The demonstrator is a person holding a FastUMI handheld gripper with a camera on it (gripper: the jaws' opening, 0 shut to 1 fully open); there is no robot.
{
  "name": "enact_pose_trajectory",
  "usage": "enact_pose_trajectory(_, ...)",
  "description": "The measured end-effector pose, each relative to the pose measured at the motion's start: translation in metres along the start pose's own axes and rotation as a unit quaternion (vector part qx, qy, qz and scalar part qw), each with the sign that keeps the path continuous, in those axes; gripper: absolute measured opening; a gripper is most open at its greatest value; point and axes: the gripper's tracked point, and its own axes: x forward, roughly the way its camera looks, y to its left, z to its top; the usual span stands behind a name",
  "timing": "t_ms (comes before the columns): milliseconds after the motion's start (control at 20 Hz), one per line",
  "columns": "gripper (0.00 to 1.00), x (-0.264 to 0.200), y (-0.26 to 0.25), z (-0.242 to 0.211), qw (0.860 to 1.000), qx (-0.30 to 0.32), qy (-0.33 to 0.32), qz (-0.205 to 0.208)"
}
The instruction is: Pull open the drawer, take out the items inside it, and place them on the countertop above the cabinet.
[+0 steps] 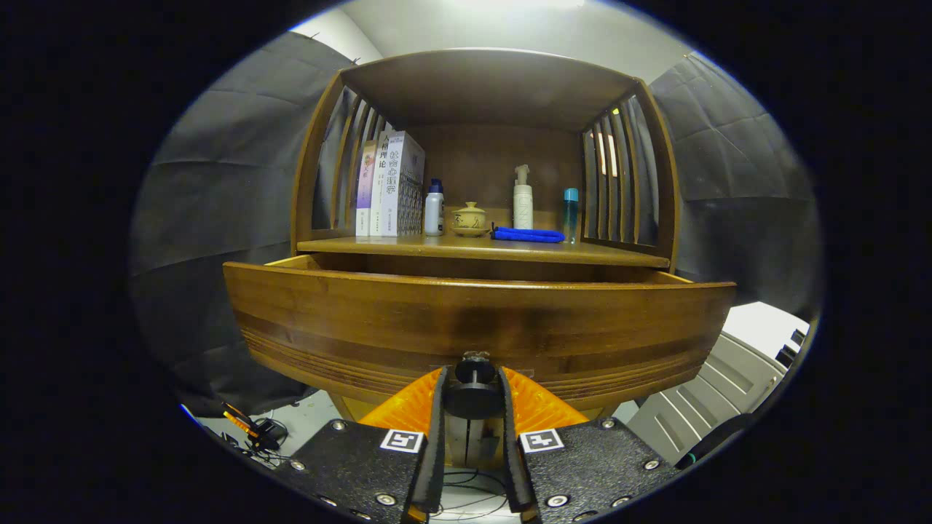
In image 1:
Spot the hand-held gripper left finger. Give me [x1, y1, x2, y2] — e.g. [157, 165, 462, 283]
[273, 366, 449, 524]

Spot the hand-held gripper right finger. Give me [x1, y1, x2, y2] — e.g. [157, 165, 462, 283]
[497, 366, 682, 524]

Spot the black drawer knob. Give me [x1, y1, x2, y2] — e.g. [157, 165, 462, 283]
[443, 351, 507, 421]

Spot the wooden countertop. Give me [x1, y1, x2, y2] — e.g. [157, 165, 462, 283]
[297, 233, 671, 269]

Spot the wooden cabinet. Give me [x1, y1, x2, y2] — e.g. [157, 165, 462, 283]
[290, 47, 682, 470]

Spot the orange black tool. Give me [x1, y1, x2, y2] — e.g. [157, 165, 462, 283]
[221, 400, 288, 456]

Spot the grey panelled board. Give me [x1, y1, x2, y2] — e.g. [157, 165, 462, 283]
[626, 331, 791, 467]

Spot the blue folded cloth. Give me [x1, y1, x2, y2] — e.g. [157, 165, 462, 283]
[491, 226, 566, 244]

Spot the yellow lidded teacup with saucer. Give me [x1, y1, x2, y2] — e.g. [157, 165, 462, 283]
[450, 202, 491, 238]

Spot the white bottle blue cap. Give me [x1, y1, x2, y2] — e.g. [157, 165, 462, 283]
[424, 179, 445, 237]

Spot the white pump bottle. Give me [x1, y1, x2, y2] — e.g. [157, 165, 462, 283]
[513, 164, 534, 231]

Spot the clear blue bottle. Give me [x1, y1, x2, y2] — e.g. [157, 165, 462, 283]
[562, 188, 580, 245]

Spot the thin white book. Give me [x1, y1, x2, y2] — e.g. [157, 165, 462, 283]
[369, 131, 394, 237]

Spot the white grey patterned book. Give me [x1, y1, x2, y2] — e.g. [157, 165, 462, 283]
[384, 131, 427, 237]

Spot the purple book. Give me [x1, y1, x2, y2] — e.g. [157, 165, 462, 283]
[355, 140, 378, 237]

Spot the white flat board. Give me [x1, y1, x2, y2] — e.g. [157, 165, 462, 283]
[721, 301, 810, 361]

